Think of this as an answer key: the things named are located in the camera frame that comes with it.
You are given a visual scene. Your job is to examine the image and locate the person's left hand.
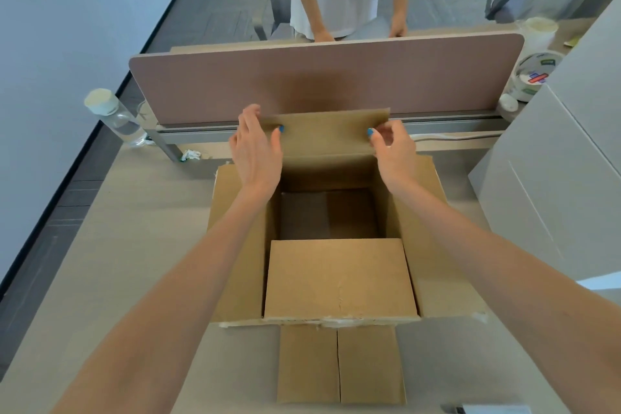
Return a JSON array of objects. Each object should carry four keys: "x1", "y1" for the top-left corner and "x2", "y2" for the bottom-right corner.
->
[{"x1": 228, "y1": 103, "x2": 285, "y2": 201}]

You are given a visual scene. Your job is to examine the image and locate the person's right hand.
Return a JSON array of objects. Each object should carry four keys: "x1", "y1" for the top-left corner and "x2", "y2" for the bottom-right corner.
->
[{"x1": 366, "y1": 119, "x2": 419, "y2": 196}]

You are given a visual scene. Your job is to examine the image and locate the brown cardboard box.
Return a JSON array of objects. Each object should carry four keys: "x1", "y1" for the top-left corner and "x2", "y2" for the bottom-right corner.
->
[{"x1": 208, "y1": 107, "x2": 488, "y2": 405}]

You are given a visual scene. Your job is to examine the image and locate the white utility knife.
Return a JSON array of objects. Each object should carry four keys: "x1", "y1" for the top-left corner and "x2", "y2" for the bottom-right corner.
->
[{"x1": 440, "y1": 404, "x2": 532, "y2": 414}]

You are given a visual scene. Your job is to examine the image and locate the person's right forearm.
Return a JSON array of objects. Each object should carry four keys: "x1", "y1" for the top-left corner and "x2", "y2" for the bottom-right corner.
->
[{"x1": 387, "y1": 180, "x2": 621, "y2": 414}]

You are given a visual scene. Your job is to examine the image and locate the person's left forearm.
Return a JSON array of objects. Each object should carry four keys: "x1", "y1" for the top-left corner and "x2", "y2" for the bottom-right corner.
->
[{"x1": 50, "y1": 185, "x2": 278, "y2": 414}]

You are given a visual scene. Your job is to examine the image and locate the grey metal bar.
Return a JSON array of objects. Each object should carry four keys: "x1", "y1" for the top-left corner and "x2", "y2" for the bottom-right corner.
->
[{"x1": 138, "y1": 127, "x2": 183, "y2": 163}]

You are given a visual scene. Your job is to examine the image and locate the mauve desk divider panel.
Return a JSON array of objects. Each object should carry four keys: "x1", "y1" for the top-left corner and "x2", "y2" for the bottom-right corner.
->
[{"x1": 128, "y1": 32, "x2": 526, "y2": 146}]

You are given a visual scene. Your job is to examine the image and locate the small clear glass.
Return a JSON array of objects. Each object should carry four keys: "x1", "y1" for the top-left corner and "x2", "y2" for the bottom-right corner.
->
[{"x1": 135, "y1": 98, "x2": 156, "y2": 124}]

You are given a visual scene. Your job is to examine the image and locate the clear bottle white cap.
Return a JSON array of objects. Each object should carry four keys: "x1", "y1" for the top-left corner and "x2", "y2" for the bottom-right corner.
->
[{"x1": 83, "y1": 87, "x2": 148, "y2": 147}]

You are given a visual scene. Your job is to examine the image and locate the white tape roll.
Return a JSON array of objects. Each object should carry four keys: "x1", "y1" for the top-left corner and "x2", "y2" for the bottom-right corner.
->
[{"x1": 507, "y1": 50, "x2": 566, "y2": 103}]

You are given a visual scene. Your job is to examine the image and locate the white plastic tub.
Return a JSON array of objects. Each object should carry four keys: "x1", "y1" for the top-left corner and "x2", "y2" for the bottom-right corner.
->
[{"x1": 516, "y1": 16, "x2": 560, "y2": 60}]

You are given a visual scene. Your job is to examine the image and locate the white desk cable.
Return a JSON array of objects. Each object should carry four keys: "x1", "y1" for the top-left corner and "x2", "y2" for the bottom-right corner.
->
[{"x1": 412, "y1": 132, "x2": 503, "y2": 143}]

